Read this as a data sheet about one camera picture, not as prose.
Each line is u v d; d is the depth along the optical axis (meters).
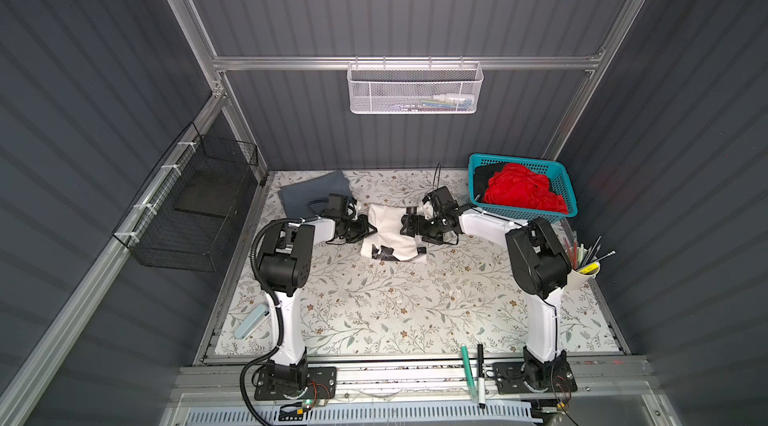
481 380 0.73
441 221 0.76
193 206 0.76
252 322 0.79
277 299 0.57
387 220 1.04
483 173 1.14
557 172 1.09
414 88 1.12
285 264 0.56
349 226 0.90
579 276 0.82
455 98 0.91
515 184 1.08
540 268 0.54
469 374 0.75
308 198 1.11
